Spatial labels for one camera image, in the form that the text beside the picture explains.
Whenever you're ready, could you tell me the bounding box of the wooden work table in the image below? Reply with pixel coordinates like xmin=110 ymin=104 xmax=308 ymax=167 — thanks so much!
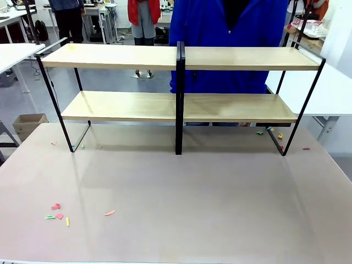
xmin=284 ymin=19 xmax=327 ymax=52

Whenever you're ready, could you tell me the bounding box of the grey table with white items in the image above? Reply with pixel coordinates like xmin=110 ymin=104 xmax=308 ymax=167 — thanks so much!
xmin=155 ymin=10 xmax=173 ymax=28

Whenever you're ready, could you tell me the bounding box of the person in red vest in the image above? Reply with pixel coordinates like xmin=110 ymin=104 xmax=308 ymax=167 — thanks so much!
xmin=128 ymin=0 xmax=162 ymax=46

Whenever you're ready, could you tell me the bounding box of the silver floor socket plate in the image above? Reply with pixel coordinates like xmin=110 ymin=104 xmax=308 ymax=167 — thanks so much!
xmin=131 ymin=70 xmax=153 ymax=80

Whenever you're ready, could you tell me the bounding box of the cardboard box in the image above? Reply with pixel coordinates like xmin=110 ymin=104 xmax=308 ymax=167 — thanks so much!
xmin=12 ymin=114 xmax=49 ymax=142

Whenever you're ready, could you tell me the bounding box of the white desk dark underside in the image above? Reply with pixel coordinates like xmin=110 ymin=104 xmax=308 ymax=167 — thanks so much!
xmin=0 ymin=10 xmax=36 ymax=44

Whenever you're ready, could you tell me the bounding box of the white side table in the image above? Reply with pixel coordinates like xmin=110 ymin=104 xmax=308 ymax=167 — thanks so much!
xmin=0 ymin=43 xmax=46 ymax=94

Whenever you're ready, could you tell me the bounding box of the white table with legs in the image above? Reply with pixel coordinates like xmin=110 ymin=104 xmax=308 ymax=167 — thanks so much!
xmin=266 ymin=70 xmax=352 ymax=149

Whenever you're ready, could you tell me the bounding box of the clear plastic bag pile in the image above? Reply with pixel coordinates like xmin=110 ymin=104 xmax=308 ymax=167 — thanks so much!
xmin=290 ymin=19 xmax=328 ymax=38

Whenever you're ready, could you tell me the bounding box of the grey metal desk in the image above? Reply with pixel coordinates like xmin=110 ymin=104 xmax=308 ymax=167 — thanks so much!
xmin=82 ymin=4 xmax=119 ymax=44

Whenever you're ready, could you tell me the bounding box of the person in dark clothes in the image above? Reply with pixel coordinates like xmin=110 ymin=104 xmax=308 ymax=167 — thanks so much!
xmin=49 ymin=0 xmax=85 ymax=44

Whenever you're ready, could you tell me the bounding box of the black stand pole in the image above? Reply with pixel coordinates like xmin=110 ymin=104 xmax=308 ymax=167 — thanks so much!
xmin=24 ymin=0 xmax=42 ymax=46
xmin=294 ymin=0 xmax=311 ymax=50

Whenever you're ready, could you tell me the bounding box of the person in orange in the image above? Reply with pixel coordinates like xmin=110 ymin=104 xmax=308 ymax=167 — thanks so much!
xmin=312 ymin=0 xmax=331 ymax=21

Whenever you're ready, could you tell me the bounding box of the person in blue jacket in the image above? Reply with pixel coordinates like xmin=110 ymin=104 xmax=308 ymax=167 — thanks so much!
xmin=169 ymin=0 xmax=289 ymax=94

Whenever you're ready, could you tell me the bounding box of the black backpack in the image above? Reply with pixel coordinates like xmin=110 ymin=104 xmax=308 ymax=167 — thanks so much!
xmin=35 ymin=19 xmax=50 ymax=42

